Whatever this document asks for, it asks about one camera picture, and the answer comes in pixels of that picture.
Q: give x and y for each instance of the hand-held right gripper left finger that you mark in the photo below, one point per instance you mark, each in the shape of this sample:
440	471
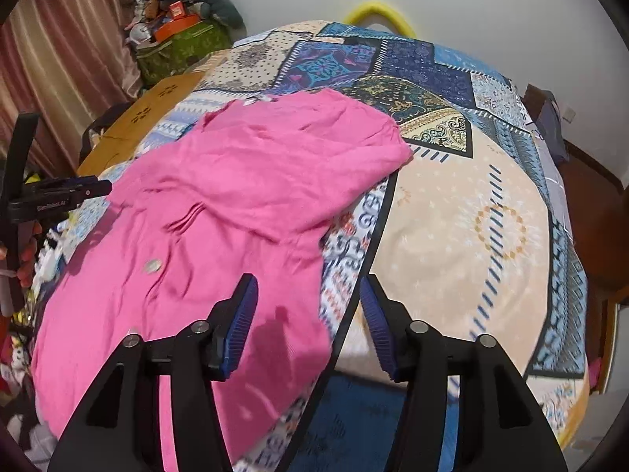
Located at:
239	327

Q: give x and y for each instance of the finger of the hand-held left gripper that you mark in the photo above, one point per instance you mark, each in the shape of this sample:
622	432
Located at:
83	188

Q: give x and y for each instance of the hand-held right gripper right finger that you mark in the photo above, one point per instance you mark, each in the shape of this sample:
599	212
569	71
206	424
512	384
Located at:
379	327

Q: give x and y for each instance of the pink shirt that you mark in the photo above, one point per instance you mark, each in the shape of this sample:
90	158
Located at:
221	196

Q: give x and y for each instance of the person's left hand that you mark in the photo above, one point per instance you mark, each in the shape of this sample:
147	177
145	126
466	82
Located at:
27	258

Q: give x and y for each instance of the patterned patchwork bedsheet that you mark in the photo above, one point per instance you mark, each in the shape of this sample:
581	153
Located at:
467	216

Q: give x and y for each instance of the brown striped curtain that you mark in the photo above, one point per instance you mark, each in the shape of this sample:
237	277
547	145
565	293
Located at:
59	39

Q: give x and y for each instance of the green patterned bag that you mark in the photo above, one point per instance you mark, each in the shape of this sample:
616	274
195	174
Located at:
182	51

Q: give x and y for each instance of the pile of colourful clutter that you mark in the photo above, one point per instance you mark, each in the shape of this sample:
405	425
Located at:
17	378

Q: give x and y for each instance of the orange box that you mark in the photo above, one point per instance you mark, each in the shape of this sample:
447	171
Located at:
178	25

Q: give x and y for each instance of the brown wooden cabinet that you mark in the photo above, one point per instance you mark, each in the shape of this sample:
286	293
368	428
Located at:
594	206

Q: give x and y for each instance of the blue-grey cloth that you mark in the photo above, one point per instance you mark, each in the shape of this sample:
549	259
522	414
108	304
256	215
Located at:
553	128

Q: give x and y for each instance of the wall socket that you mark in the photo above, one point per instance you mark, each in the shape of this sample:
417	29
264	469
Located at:
569	114

